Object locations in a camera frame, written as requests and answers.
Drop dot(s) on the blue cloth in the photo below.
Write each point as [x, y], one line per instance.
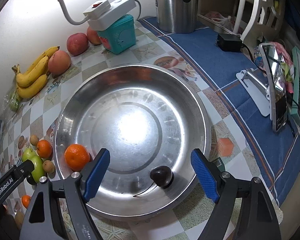
[277, 153]

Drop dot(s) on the yellow banana bunch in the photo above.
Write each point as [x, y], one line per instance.
[34, 79]

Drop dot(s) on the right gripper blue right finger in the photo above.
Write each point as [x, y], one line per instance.
[207, 173]

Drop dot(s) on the green jujube fruit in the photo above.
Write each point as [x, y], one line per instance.
[38, 171]
[28, 154]

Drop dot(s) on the bag of green limes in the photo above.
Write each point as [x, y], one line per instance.
[12, 100]

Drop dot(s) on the orange tangerine with stem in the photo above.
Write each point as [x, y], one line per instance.
[44, 149]

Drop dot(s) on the checkered fruit tablecloth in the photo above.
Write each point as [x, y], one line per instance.
[246, 208]

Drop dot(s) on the smaller orange tangerine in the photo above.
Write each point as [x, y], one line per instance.
[26, 200]

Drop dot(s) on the teal plastic box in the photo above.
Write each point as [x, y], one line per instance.
[120, 35]

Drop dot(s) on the red apple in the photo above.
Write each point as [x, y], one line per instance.
[77, 44]
[59, 62]
[93, 37]

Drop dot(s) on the middle red apple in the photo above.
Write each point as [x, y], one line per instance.
[77, 44]

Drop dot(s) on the brown longan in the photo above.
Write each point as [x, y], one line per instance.
[48, 166]
[34, 140]

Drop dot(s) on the smartphone on stand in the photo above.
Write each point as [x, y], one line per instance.
[272, 62]

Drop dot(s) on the pink plastic bag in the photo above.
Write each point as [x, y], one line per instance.
[218, 18]

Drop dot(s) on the white phone stand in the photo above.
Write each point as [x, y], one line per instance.
[258, 90]

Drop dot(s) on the white power strip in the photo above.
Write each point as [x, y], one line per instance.
[102, 14]

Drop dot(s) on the right red apple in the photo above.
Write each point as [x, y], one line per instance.
[93, 37]

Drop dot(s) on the larger orange tangerine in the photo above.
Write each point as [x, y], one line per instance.
[76, 157]

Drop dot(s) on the black power adapter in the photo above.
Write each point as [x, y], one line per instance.
[229, 42]

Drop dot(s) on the steel thermos jug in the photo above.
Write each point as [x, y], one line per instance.
[177, 16]

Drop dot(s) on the large steel basin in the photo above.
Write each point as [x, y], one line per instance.
[145, 116]

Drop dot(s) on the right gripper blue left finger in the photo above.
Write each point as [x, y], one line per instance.
[93, 174]

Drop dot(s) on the white wooden chair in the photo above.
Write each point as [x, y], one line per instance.
[265, 21]

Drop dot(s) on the front red apple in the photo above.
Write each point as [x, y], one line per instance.
[59, 62]

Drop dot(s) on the dark plum with stem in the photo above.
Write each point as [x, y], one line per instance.
[162, 176]

